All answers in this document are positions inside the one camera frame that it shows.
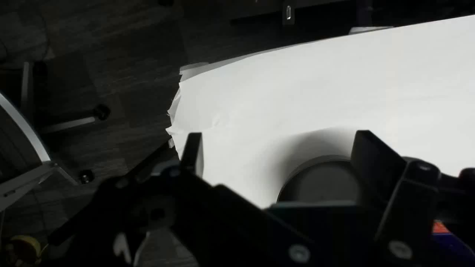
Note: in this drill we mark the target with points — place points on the blue rack with orange edge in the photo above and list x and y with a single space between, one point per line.
440 231

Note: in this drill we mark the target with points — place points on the white paper table cover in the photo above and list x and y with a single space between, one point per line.
321 94

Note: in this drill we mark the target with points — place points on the dark round bowl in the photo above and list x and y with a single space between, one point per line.
321 186

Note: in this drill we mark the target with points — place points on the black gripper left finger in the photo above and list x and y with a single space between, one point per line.
194 151

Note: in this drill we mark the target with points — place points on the white curved stand bar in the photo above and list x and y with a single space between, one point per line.
27 136

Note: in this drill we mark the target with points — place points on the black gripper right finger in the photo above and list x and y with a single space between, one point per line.
373 164

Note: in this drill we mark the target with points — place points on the grey mesh office chair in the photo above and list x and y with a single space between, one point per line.
75 121

